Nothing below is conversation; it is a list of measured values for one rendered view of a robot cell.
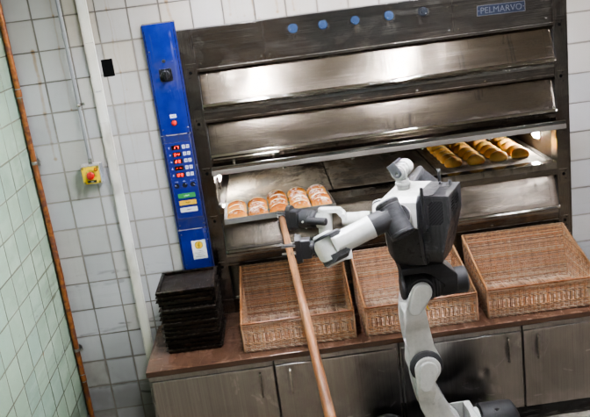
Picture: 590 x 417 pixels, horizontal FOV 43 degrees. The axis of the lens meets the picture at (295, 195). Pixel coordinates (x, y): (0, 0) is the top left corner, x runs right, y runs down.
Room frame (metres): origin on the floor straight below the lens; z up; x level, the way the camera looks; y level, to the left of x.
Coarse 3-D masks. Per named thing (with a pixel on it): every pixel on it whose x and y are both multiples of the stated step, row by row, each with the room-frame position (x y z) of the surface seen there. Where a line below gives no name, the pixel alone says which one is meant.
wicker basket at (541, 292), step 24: (480, 240) 3.77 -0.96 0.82; (504, 240) 3.76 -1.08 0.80; (528, 240) 3.76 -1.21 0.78; (552, 240) 3.76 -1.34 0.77; (480, 264) 3.73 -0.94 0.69; (528, 264) 3.73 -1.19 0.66; (552, 264) 3.72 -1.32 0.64; (576, 264) 3.58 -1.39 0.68; (480, 288) 3.43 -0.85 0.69; (504, 288) 3.31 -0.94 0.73; (528, 288) 3.31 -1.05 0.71; (552, 288) 3.32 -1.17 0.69; (576, 288) 3.31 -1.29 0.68; (504, 312) 3.32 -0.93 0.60; (528, 312) 3.31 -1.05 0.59
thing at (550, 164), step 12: (492, 168) 3.86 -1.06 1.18; (504, 168) 3.82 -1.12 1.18; (516, 168) 3.81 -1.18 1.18; (528, 168) 3.81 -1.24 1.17; (540, 168) 3.81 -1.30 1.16; (552, 168) 3.81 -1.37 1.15; (444, 180) 3.80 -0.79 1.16; (456, 180) 3.80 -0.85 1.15; (468, 180) 3.80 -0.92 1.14; (336, 192) 3.79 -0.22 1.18; (348, 192) 3.79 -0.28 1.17; (360, 192) 3.79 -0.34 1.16; (372, 192) 3.79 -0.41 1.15
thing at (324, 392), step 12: (288, 240) 3.06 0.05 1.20; (288, 252) 2.92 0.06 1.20; (300, 288) 2.54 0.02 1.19; (300, 300) 2.43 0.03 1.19; (300, 312) 2.36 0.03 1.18; (312, 324) 2.26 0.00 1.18; (312, 336) 2.15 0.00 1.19; (312, 348) 2.08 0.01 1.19; (312, 360) 2.02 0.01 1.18; (324, 372) 1.94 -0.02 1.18; (324, 384) 1.87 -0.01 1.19; (324, 396) 1.80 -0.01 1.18; (324, 408) 1.75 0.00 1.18
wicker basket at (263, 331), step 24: (264, 264) 3.75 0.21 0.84; (288, 264) 3.75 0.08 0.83; (312, 264) 3.74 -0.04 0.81; (336, 264) 3.74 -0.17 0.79; (240, 288) 3.56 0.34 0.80; (264, 288) 3.72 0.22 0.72; (288, 288) 3.71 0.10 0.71; (312, 288) 3.71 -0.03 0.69; (336, 288) 3.71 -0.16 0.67; (240, 312) 3.38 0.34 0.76; (264, 312) 3.69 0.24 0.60; (288, 312) 3.67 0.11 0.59; (312, 312) 3.63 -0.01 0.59; (336, 312) 3.29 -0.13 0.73; (264, 336) 3.42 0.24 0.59; (288, 336) 3.38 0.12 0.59; (336, 336) 3.29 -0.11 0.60
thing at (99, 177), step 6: (96, 162) 3.74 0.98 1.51; (84, 168) 3.69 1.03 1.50; (90, 168) 3.69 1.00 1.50; (102, 168) 3.75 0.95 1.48; (84, 174) 3.69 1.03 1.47; (96, 174) 3.69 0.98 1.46; (102, 174) 3.72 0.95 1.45; (84, 180) 3.69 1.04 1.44; (90, 180) 3.69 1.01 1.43; (96, 180) 3.69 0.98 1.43; (102, 180) 3.70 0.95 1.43
